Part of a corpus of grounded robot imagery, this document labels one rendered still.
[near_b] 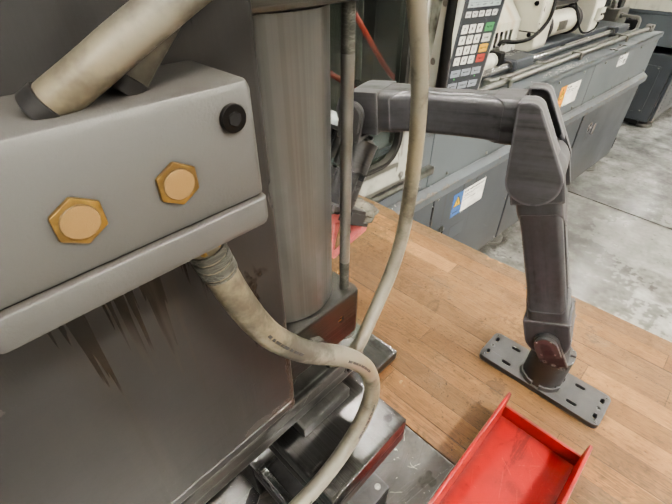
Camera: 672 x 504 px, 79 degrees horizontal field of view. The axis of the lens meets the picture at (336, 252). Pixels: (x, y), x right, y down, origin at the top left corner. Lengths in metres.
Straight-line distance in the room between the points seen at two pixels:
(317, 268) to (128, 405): 0.14
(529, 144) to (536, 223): 0.11
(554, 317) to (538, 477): 0.22
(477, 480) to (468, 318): 0.31
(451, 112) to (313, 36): 0.36
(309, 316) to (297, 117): 0.15
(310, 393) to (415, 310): 0.50
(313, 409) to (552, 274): 0.39
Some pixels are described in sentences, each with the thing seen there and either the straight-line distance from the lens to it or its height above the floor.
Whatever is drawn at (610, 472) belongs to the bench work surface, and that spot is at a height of 0.90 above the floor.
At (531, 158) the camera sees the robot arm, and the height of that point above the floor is 1.30.
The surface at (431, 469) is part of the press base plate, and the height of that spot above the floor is 0.90.
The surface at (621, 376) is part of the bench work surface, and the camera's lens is 0.88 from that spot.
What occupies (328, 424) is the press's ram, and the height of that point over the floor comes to 1.14.
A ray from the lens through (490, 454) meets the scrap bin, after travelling 0.70.
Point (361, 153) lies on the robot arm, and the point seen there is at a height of 1.24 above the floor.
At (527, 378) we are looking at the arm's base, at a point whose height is 0.92.
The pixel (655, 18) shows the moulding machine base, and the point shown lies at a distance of 4.93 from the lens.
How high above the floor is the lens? 1.50
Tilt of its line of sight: 38 degrees down
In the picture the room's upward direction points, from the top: straight up
